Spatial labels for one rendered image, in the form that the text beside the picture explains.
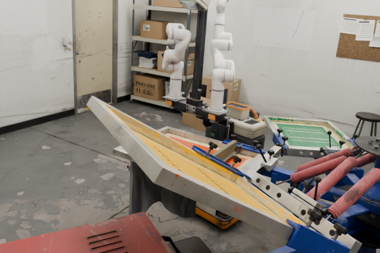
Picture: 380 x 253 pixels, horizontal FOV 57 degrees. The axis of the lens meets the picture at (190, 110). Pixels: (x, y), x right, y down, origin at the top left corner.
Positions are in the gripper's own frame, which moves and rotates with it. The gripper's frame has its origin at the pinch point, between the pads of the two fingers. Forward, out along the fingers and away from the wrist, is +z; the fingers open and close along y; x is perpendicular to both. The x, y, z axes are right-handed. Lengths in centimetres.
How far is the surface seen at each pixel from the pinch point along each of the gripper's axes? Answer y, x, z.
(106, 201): -194, 97, -9
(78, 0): -178, -161, 232
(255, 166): -26, 125, -104
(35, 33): -196, -65, 228
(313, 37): -106, -261, -116
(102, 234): -3, 214, -63
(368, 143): 18, 119, -142
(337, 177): 8, 140, -134
